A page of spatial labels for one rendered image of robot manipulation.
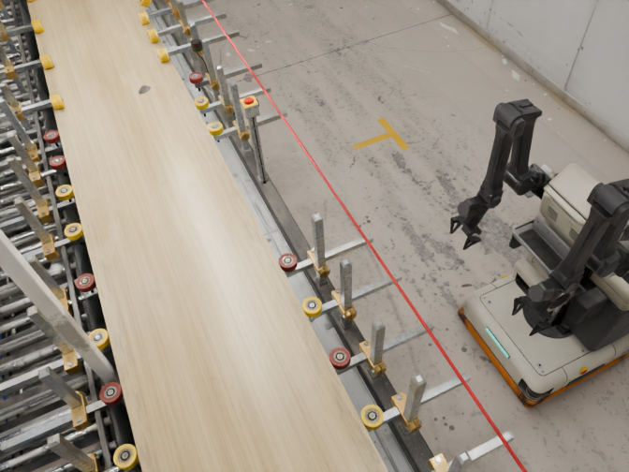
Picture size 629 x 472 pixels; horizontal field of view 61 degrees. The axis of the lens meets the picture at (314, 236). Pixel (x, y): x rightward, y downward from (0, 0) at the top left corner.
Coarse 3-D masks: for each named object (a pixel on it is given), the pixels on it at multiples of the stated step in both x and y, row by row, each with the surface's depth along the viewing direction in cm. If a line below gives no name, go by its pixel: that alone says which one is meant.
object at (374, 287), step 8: (384, 280) 227; (400, 280) 229; (360, 288) 225; (368, 288) 224; (376, 288) 225; (352, 296) 222; (360, 296) 224; (328, 304) 221; (336, 304) 220; (328, 312) 221
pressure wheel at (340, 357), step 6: (336, 348) 202; (342, 348) 202; (330, 354) 200; (336, 354) 201; (342, 354) 201; (348, 354) 200; (330, 360) 199; (336, 360) 199; (342, 360) 199; (348, 360) 199; (336, 366) 198; (342, 366) 198
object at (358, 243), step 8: (360, 240) 243; (336, 248) 240; (344, 248) 240; (352, 248) 242; (328, 256) 238; (336, 256) 240; (304, 264) 236; (312, 264) 237; (288, 272) 234; (296, 272) 235
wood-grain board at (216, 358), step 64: (64, 0) 384; (128, 0) 379; (64, 64) 333; (128, 64) 329; (64, 128) 293; (128, 128) 290; (192, 128) 287; (128, 192) 260; (192, 192) 258; (128, 256) 236; (192, 256) 234; (256, 256) 232; (128, 320) 215; (192, 320) 213; (256, 320) 212; (128, 384) 198; (192, 384) 197; (256, 384) 195; (320, 384) 194; (192, 448) 182; (256, 448) 181; (320, 448) 180
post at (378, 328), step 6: (372, 324) 186; (378, 324) 184; (384, 324) 185; (372, 330) 189; (378, 330) 184; (384, 330) 186; (372, 336) 192; (378, 336) 188; (384, 336) 190; (372, 342) 195; (378, 342) 191; (372, 348) 199; (378, 348) 196; (372, 354) 202; (378, 354) 200; (372, 360) 205; (378, 360) 204
